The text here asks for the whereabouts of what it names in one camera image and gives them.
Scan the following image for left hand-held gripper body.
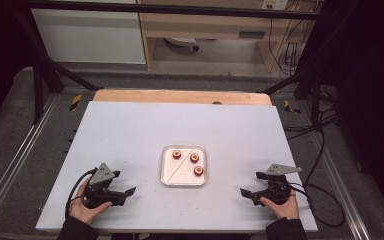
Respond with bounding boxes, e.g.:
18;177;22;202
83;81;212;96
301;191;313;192
81;162;128;210

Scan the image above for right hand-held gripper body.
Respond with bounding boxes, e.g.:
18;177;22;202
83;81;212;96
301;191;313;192
263;163;303;206

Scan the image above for white square tray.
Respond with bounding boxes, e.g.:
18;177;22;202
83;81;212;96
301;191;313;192
160;143;209;187

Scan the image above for thin wooden skewer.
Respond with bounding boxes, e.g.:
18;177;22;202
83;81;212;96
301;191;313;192
165;150;195;184

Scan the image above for person's right hand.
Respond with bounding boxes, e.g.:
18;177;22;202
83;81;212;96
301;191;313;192
259;189;301;221

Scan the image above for person's left hand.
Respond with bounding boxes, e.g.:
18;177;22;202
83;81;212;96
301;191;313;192
68;178;113;225

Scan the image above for yellow black tape strip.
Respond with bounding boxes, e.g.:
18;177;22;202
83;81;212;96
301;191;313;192
68;93;83;112
283;99;302;115

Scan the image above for black metal stand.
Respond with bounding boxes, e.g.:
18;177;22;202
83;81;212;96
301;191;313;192
262;59;325;132
14;9;103;125

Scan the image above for wooden table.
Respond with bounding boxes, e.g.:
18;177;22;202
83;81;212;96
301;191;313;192
92;88;273;107

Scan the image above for white cabinet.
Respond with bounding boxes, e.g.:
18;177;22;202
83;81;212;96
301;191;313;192
30;0;147;65

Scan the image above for office chair base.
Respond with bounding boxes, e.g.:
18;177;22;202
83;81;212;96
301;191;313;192
164;36;201;52

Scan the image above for light wooden desk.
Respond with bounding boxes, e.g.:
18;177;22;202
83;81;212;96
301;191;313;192
136;0;318;73

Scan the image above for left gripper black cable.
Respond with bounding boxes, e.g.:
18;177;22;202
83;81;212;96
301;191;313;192
64;167;98;220

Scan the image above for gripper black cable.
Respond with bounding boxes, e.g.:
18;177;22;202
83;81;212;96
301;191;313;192
287;128;347;229
64;167;98;220

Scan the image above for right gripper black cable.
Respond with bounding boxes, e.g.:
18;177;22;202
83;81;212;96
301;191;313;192
287;128;347;229

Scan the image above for aluminium floor rail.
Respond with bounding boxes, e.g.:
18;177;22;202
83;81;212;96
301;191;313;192
0;94;60;222
308;129;372;240

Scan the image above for black floor cables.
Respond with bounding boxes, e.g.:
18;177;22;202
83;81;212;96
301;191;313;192
283;84;340;142

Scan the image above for hanging black desk cables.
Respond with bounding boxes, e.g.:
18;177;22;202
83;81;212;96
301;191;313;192
267;9;315;77

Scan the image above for black horizontal frame bar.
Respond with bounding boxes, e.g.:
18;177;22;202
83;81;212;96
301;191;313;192
12;0;329;21

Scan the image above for white wall socket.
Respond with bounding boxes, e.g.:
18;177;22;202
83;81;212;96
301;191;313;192
261;0;290;11

